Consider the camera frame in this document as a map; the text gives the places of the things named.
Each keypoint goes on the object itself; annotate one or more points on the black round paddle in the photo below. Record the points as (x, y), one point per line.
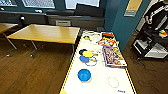
(81, 51)

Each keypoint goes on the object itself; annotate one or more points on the white crumpled plastic item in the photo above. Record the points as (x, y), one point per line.
(90, 36)

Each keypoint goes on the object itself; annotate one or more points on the orange game box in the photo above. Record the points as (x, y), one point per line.
(108, 40)

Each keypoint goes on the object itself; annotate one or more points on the colourful board game box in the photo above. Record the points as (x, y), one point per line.
(113, 56)

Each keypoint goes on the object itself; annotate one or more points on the light grey cushion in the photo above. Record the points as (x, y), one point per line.
(63, 22)

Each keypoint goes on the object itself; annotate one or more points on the dark bench sofa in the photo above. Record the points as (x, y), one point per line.
(90, 10)

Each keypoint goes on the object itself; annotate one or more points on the wooden top table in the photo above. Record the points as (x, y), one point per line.
(6, 26)
(46, 33)

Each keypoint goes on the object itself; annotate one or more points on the interior glass window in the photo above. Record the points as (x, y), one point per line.
(7, 2)
(38, 2)
(81, 2)

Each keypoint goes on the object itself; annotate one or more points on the yellow wall poster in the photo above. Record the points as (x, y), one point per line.
(133, 6)

